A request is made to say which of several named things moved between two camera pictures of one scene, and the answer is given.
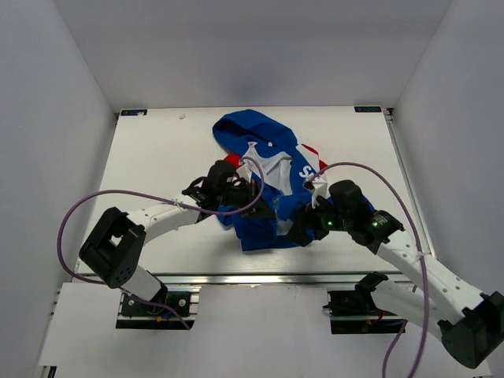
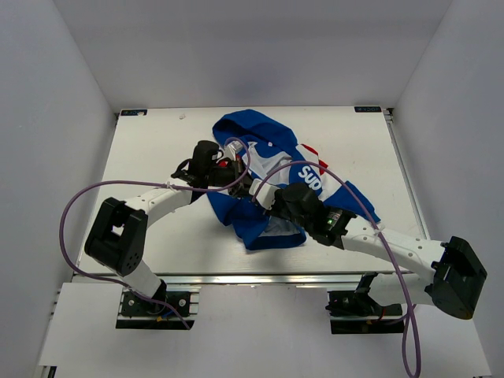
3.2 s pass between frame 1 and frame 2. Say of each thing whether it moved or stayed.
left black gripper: moved
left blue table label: stayed
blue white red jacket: stayed
